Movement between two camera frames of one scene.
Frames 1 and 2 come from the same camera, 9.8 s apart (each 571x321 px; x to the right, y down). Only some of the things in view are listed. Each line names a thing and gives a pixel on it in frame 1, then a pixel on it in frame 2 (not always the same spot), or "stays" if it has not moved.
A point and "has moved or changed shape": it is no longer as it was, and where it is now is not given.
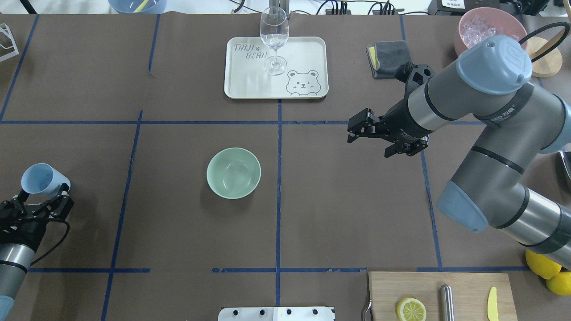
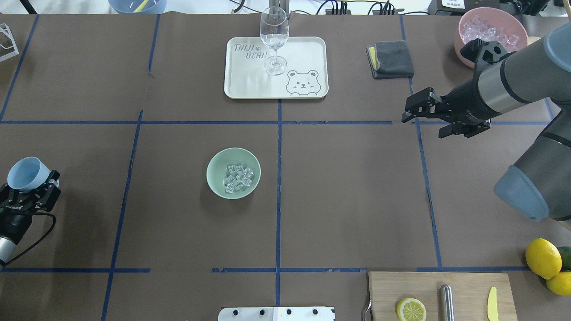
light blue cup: x=42 y=179 has moved or changed shape
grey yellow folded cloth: x=385 y=57 stays
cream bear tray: x=306 y=76 stays
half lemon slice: x=411 y=309 stays
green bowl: x=233 y=173 stays
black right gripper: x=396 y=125 -> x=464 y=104
